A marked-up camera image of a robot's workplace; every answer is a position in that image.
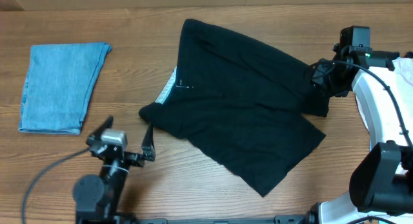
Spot folded blue denim garment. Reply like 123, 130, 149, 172
19, 42, 112, 135

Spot beige shorts pile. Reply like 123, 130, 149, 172
354, 57, 413, 147

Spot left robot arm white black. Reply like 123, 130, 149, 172
72, 116, 156, 224

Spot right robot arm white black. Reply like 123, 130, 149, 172
306, 50, 412, 223

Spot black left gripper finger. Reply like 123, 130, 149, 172
90, 116, 114, 140
141, 123, 154, 152

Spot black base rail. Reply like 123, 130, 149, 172
136, 214, 316, 224

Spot black shorts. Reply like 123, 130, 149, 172
139, 19, 329, 196

